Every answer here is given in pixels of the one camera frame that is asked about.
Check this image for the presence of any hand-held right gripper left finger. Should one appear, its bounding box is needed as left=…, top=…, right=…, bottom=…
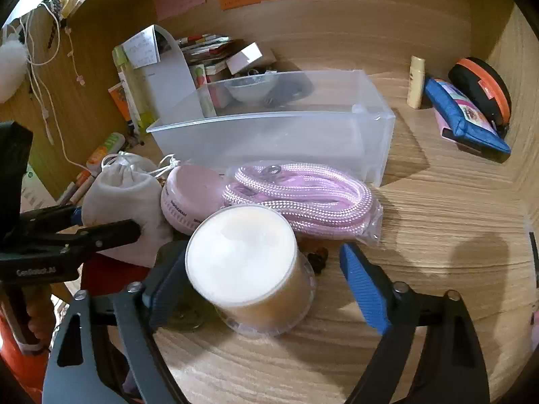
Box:
left=42, top=240, right=194, bottom=404

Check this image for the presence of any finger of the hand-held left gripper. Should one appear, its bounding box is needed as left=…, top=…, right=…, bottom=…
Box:
left=21, top=204, right=84, bottom=236
left=0, top=219, right=142, bottom=262

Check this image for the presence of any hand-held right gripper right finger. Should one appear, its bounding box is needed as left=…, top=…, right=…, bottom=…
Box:
left=339, top=242, right=491, bottom=404

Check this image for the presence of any white bottle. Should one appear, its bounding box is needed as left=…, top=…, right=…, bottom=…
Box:
left=81, top=151, right=175, bottom=268

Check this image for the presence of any clear round jar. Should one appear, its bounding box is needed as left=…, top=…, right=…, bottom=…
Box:
left=184, top=204, right=317, bottom=337

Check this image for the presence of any pink rope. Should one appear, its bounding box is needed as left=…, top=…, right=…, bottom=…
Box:
left=222, top=161, right=384, bottom=247

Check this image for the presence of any clear plastic storage box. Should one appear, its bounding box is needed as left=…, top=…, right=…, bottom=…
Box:
left=146, top=69, right=397, bottom=188

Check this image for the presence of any wooden desktop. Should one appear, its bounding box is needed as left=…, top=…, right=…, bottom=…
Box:
left=55, top=46, right=539, bottom=404

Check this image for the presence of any person's left hand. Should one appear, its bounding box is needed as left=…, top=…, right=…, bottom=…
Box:
left=24, top=284, right=56, bottom=341

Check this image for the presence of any white and green carton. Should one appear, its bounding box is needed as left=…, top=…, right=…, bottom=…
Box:
left=19, top=164, right=56, bottom=213

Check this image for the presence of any small clear glass dish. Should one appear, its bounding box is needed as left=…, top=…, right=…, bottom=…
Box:
left=168, top=302, right=207, bottom=333

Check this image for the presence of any red packet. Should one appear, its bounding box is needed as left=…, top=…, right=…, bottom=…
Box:
left=80, top=255, right=146, bottom=293

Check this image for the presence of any bundle of pens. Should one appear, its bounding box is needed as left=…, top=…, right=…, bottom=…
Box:
left=59, top=168, right=97, bottom=207

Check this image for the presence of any small dark bead trinket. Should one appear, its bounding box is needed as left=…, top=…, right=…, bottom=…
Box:
left=307, top=247, right=330, bottom=271

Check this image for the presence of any green and orange cream tube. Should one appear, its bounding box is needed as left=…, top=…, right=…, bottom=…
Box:
left=86, top=132, right=126, bottom=173

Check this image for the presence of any orange booklet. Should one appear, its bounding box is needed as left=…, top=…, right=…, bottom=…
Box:
left=108, top=84, right=131, bottom=123

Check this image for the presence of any white printed receipt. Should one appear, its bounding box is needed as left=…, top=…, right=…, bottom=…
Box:
left=123, top=25, right=161, bottom=69

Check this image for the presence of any fruit print carton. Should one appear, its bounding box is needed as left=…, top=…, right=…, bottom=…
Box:
left=191, top=64, right=230, bottom=119

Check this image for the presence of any blue toothpaste box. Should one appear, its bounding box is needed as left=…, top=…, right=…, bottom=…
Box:
left=423, top=76, right=512, bottom=156

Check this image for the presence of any clear plastic bowl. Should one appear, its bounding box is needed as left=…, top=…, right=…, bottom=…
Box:
left=223, top=73, right=279, bottom=104

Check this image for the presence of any pile of stationery packets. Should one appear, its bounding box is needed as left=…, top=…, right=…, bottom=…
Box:
left=177, top=34, right=234, bottom=64

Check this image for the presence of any yellow lotion tube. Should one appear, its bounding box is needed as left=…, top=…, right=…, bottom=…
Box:
left=406, top=56, right=426, bottom=110

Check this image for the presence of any small white box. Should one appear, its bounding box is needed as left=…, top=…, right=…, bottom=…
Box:
left=226, top=42, right=275, bottom=75

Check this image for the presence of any black case with orange trim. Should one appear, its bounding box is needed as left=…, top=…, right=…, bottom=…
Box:
left=447, top=57, right=512, bottom=129

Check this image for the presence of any white earphone cable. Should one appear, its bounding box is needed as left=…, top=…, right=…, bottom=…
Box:
left=23, top=3, right=98, bottom=170

